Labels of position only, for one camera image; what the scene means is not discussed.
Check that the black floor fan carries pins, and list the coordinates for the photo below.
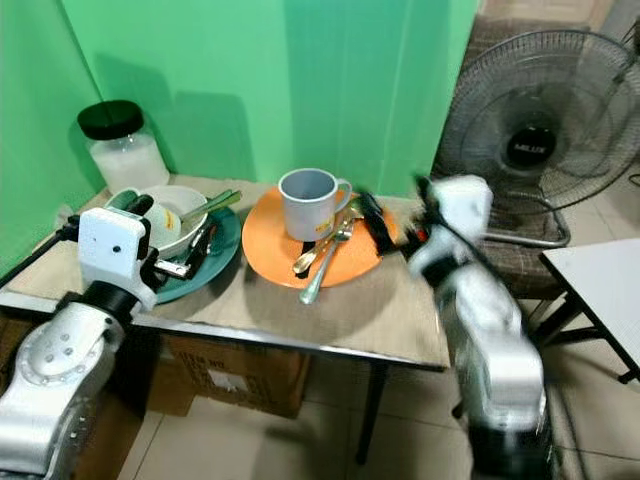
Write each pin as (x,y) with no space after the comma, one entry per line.
(530,110)

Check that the teal plate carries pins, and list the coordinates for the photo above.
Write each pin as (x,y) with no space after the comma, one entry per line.
(220,255)

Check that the green backdrop cloth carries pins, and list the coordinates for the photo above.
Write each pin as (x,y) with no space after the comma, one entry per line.
(260,90)

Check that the small teal cup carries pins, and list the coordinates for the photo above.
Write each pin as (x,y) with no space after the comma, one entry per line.
(122,200)

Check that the white side table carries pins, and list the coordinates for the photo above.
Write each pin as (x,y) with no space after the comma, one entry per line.
(600,285)

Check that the beige metal-edged table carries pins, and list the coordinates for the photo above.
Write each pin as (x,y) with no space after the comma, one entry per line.
(360,320)

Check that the grey mug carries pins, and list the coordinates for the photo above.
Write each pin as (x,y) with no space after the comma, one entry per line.
(308,205)

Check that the white bowl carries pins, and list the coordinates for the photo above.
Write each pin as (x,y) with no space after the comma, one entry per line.
(182,220)

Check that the small brown cardboard box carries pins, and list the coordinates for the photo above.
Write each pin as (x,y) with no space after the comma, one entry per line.
(240,375)

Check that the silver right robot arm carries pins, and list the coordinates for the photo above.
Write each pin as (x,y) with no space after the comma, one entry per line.
(490,350)

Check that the orange plate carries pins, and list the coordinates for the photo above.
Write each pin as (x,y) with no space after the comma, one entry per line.
(265,250)

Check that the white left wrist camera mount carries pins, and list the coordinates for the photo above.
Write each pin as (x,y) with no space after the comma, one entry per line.
(115,250)

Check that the gold spoon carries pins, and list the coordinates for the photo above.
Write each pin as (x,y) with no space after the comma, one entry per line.
(305,263)

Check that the glass jar with black lid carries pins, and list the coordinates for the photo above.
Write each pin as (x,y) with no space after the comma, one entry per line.
(126,155)

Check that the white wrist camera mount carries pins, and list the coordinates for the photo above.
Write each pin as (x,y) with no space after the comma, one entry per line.
(115,250)
(463,205)

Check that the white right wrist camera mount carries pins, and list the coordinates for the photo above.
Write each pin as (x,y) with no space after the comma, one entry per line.
(463,205)

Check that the silver fork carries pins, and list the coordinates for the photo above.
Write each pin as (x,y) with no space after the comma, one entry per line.
(315,285)

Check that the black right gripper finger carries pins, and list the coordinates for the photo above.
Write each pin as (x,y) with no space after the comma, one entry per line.
(377,224)

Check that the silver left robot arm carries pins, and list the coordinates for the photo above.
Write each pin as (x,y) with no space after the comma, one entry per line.
(60,390)

